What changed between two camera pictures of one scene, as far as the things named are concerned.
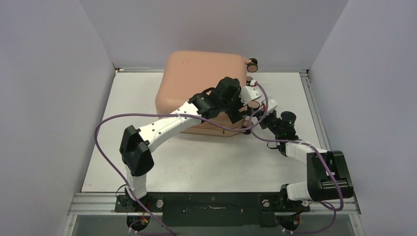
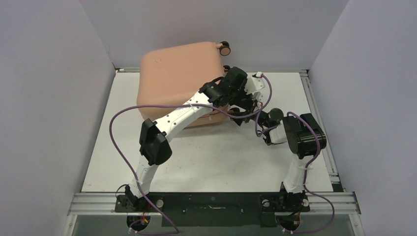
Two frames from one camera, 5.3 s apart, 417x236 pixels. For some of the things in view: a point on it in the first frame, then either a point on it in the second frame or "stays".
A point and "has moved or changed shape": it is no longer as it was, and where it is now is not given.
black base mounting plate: x=214 y=209 stays
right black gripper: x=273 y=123 stays
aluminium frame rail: x=82 y=203 stays
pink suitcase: x=185 y=74 has moved or changed shape
